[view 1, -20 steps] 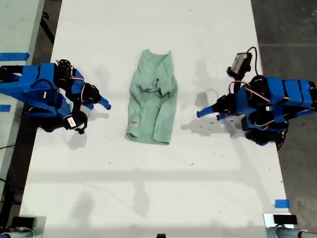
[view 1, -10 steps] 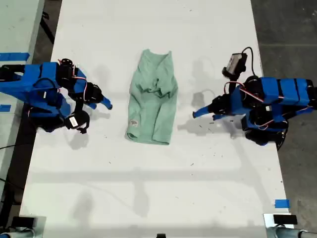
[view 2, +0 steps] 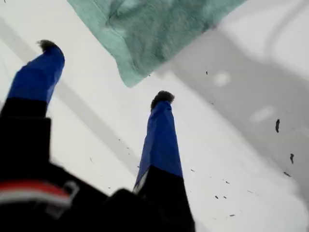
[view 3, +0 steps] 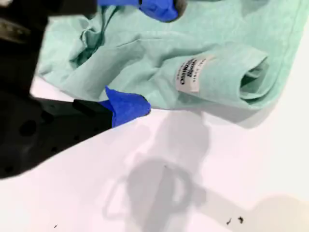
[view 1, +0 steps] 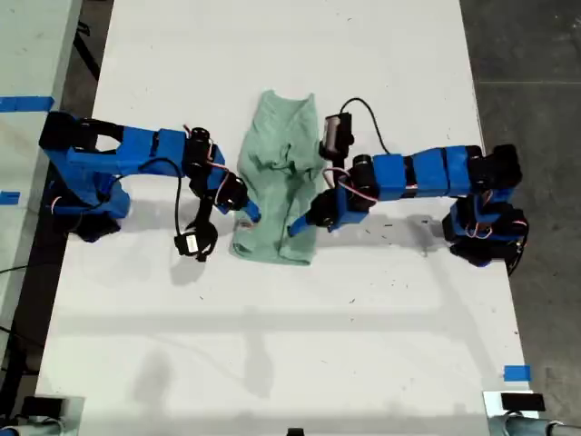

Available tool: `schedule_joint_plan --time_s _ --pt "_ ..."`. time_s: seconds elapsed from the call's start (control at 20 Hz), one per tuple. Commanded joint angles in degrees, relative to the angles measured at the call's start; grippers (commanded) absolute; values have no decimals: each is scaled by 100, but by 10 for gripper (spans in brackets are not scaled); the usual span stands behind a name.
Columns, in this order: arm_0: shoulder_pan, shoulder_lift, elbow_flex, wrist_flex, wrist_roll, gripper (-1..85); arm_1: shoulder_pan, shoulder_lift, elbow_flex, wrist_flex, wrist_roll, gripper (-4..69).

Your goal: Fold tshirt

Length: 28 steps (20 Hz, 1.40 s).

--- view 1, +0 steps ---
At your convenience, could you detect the pale green T-shirt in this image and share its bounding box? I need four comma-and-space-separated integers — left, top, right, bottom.
230, 89, 329, 267

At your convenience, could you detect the black stand leg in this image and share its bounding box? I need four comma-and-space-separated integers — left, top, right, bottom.
72, 6, 102, 82

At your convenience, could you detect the long blue tape strip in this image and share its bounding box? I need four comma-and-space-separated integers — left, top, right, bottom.
0, 95, 56, 113

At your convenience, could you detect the square blue tape piece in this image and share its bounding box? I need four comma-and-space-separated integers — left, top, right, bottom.
503, 364, 532, 382

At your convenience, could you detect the white plate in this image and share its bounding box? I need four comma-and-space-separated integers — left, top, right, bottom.
482, 390, 541, 420

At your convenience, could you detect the white side table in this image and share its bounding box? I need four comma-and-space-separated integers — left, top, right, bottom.
0, 0, 84, 360

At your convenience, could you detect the grey metal plate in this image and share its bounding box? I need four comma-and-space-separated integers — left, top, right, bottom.
20, 395, 86, 436

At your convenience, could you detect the small black box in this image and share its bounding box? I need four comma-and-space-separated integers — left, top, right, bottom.
500, 392, 546, 412
21, 396, 65, 417

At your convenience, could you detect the black camera box with white label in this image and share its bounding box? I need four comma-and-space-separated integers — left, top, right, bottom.
174, 218, 220, 263

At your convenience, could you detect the black camera cable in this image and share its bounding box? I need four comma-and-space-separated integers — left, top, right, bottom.
340, 97, 392, 156
97, 173, 188, 238

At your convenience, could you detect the black and silver camera box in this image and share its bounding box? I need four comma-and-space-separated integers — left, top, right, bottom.
319, 113, 356, 161

